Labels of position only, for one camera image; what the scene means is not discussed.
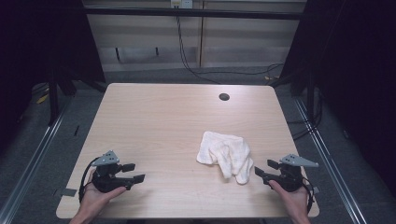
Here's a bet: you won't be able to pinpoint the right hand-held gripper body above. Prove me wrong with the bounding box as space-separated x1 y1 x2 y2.
270 153 320 193

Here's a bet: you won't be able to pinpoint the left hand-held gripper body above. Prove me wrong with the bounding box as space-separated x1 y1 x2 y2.
91 150 132 193

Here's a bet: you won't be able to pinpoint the white towel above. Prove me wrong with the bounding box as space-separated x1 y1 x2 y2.
195 130 255 186

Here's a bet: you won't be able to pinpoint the person's right hand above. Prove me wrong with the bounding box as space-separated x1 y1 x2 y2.
268 179 313 217

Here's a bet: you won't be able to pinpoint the person's left hand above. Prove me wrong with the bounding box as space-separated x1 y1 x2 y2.
78 170 127 219

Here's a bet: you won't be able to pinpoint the yellow floor item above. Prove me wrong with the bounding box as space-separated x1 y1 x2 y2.
35 92 50 105

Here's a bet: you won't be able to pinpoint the dark curtain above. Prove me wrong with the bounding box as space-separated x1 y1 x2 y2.
0 0 106 153
274 0 396 190

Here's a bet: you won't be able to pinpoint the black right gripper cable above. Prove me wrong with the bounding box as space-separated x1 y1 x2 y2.
301 176 316 215

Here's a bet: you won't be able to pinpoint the metal floor rail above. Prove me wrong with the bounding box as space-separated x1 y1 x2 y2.
0 101 73 224
293 96 369 224

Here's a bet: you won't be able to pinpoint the black floor cables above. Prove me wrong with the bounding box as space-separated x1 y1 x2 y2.
285 86 324 142

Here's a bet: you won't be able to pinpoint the black stand post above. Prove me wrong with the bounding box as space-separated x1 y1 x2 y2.
47 69 61 126

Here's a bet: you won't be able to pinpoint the long black wall cable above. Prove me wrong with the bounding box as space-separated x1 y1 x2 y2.
176 15 285 85

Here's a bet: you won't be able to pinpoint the black horizontal frame bar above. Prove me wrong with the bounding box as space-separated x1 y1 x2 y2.
83 7 308 21

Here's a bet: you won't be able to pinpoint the white wall socket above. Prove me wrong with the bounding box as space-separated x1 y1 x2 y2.
169 0 194 9

